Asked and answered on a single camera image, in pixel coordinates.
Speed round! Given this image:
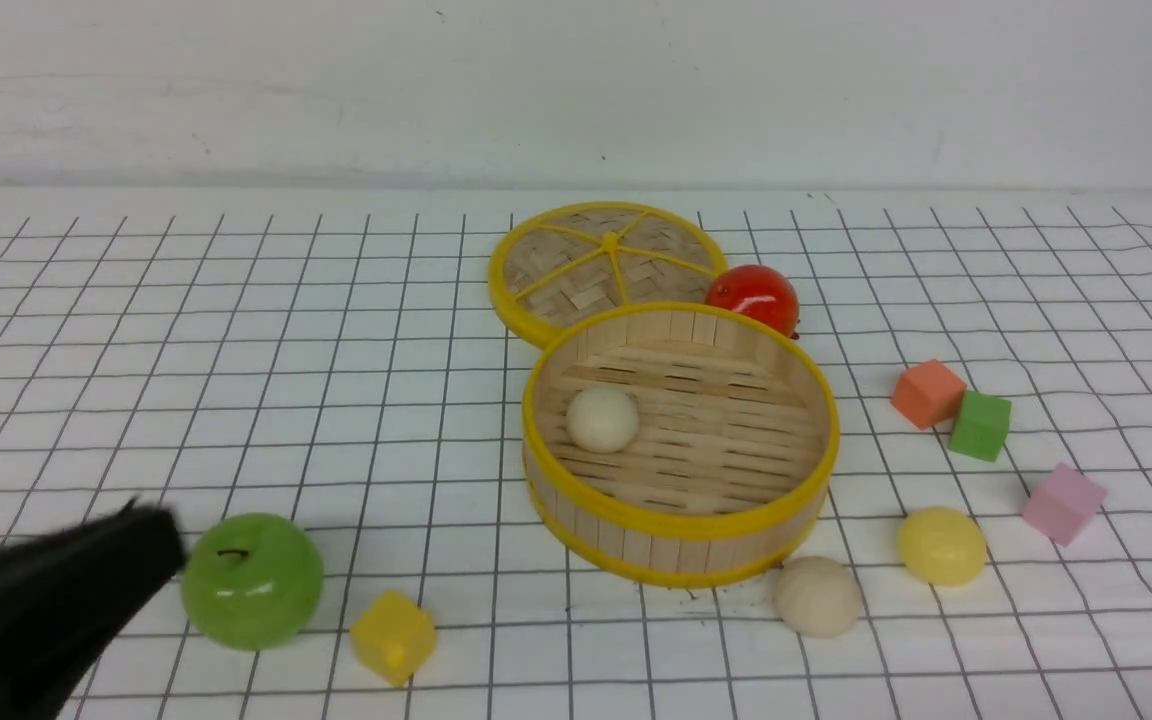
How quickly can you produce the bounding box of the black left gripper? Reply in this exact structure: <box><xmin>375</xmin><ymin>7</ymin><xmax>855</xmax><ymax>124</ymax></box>
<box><xmin>0</xmin><ymin>503</ymin><xmax>185</xmax><ymax>719</ymax></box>

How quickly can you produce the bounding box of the white steamed bun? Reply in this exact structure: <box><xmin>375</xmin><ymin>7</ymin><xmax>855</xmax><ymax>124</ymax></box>
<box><xmin>773</xmin><ymin>556</ymin><xmax>863</xmax><ymax>638</ymax></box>

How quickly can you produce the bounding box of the yellow steamed bun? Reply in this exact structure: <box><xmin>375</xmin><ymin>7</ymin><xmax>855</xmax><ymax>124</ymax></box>
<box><xmin>897</xmin><ymin>506</ymin><xmax>988</xmax><ymax>588</ymax></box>

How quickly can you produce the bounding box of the woven bamboo steamer lid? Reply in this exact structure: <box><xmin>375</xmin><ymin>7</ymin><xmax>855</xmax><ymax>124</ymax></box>
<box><xmin>486</xmin><ymin>200</ymin><xmax>730</xmax><ymax>348</ymax></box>

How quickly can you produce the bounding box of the bamboo steamer tray yellow rim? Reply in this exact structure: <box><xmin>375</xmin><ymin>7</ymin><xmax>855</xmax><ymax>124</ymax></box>
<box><xmin>521</xmin><ymin>302</ymin><xmax>841</xmax><ymax>588</ymax></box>

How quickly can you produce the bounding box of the green toy apple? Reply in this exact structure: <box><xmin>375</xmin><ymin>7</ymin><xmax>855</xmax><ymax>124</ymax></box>
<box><xmin>180</xmin><ymin>511</ymin><xmax>325</xmax><ymax>652</ymax></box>

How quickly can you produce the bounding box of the yellow foam cube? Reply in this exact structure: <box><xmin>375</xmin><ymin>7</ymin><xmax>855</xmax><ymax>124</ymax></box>
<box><xmin>349</xmin><ymin>588</ymin><xmax>435</xmax><ymax>687</ymax></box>

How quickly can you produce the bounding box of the red toy pomegranate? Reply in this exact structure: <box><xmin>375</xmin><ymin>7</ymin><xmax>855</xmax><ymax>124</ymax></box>
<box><xmin>704</xmin><ymin>264</ymin><xmax>799</xmax><ymax>341</ymax></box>

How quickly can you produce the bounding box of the orange foam cube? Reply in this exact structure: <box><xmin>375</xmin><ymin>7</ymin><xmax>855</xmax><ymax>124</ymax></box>
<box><xmin>890</xmin><ymin>359</ymin><xmax>968</xmax><ymax>430</ymax></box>

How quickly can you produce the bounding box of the green foam cube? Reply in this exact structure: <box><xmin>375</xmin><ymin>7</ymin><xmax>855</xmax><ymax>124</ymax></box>
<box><xmin>948</xmin><ymin>389</ymin><xmax>1011</xmax><ymax>462</ymax></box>

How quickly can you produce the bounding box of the white grid tablecloth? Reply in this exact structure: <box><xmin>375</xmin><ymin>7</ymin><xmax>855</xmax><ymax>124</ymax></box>
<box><xmin>0</xmin><ymin>190</ymin><xmax>1152</xmax><ymax>719</ymax></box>

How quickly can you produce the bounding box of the pink foam cube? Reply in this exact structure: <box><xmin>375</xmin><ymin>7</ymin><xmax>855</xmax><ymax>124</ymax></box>
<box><xmin>1021</xmin><ymin>462</ymin><xmax>1108</xmax><ymax>547</ymax></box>

